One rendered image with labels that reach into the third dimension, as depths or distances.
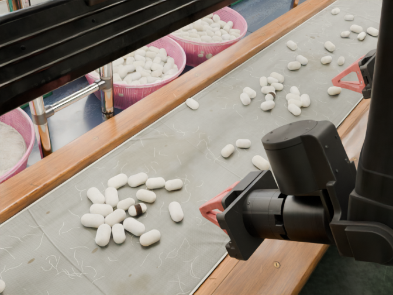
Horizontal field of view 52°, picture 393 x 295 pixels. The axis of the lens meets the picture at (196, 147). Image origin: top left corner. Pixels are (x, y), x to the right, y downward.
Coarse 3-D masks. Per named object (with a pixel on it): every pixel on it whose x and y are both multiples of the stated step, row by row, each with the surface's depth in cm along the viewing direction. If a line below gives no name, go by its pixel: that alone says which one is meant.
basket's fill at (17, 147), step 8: (0, 128) 80; (8, 128) 81; (0, 136) 78; (8, 136) 79; (16, 136) 80; (0, 144) 78; (8, 144) 78; (16, 144) 78; (24, 144) 78; (0, 152) 76; (8, 152) 76; (16, 152) 76; (24, 152) 77; (0, 160) 75; (8, 160) 74; (16, 160) 75; (0, 168) 73; (8, 168) 74; (0, 176) 72
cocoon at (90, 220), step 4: (84, 216) 64; (88, 216) 64; (92, 216) 64; (96, 216) 64; (100, 216) 64; (84, 220) 64; (88, 220) 64; (92, 220) 64; (96, 220) 64; (100, 220) 64; (104, 220) 65; (84, 224) 64; (88, 224) 64; (92, 224) 64; (96, 224) 64; (100, 224) 64
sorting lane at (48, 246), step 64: (256, 64) 107; (320, 64) 111; (192, 128) 86; (256, 128) 88; (64, 192) 70; (128, 192) 71; (192, 192) 73; (0, 256) 60; (64, 256) 61; (128, 256) 62; (192, 256) 63
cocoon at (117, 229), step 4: (116, 224) 64; (120, 224) 64; (112, 228) 64; (116, 228) 63; (120, 228) 63; (112, 232) 64; (116, 232) 63; (120, 232) 63; (124, 232) 64; (116, 236) 62; (120, 236) 62; (124, 236) 63; (116, 240) 62; (120, 240) 62; (124, 240) 63
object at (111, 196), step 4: (108, 188) 69; (112, 188) 69; (108, 192) 68; (112, 192) 68; (116, 192) 69; (108, 196) 67; (112, 196) 67; (116, 196) 68; (108, 200) 67; (112, 200) 67; (116, 200) 68; (112, 204) 67; (116, 204) 68
